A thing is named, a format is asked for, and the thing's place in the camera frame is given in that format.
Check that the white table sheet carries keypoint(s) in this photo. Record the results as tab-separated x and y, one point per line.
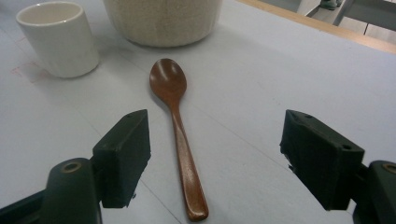
280	93

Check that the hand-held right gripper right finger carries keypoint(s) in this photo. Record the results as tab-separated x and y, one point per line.
320	161

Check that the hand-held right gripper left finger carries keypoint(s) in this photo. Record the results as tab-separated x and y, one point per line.
124	155

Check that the wooden table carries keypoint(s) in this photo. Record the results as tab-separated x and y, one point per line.
342	32

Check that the cream rice container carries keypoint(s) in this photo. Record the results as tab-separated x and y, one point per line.
162	21

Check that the brown wooden spoon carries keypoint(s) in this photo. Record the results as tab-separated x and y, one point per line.
168	81

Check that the white ceramic cup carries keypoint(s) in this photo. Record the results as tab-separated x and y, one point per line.
62	46

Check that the white metal desk frame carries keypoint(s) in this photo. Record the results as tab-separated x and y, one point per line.
344	11

